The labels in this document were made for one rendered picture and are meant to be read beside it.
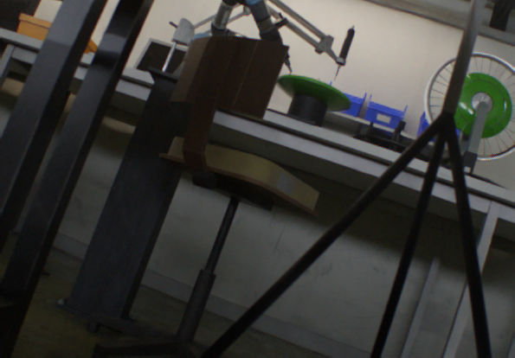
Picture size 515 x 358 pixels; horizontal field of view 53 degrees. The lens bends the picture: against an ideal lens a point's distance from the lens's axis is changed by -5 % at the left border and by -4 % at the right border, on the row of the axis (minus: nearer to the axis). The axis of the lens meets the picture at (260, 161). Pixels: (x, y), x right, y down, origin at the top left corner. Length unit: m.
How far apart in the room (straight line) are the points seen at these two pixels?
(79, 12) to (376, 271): 2.36
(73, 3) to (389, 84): 2.45
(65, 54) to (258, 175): 0.64
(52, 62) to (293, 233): 2.25
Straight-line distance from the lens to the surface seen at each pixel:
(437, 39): 3.31
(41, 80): 0.88
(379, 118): 2.87
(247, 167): 1.35
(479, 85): 2.61
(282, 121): 2.07
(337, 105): 2.13
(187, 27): 2.33
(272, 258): 2.96
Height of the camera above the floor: 0.40
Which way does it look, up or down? 9 degrees up
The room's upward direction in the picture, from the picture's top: 20 degrees clockwise
